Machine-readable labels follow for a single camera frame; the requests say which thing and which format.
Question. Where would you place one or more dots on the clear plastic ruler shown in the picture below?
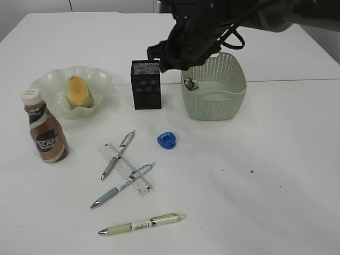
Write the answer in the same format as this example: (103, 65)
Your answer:
(125, 168)

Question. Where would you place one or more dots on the cream barrel pen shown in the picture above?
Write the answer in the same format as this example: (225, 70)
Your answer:
(152, 222)

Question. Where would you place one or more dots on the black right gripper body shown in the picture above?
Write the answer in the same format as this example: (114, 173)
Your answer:
(188, 43)

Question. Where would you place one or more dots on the blue patterned pen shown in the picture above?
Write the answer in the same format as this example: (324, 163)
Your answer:
(133, 178)

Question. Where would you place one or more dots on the sugared bread roll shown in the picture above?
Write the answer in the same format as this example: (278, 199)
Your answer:
(78, 93)

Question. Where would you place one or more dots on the black mesh pen holder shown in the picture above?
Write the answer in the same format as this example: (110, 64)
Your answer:
(145, 81)

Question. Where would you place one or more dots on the green woven plastic basket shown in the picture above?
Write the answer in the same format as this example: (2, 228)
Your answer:
(222, 88)

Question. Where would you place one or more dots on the blue pencil sharpener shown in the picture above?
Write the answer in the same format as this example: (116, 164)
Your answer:
(167, 140)

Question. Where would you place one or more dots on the brown Nescafe coffee bottle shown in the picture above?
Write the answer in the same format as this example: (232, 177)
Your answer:
(45, 130)

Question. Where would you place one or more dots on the grey grip pen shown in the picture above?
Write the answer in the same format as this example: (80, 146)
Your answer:
(113, 161)

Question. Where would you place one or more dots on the translucent wavy glass plate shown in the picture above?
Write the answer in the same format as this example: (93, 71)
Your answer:
(52, 86)

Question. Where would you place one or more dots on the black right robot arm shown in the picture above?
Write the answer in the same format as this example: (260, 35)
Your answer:
(273, 16)

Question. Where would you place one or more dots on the small grey paper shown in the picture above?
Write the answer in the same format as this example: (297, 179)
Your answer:
(191, 84)

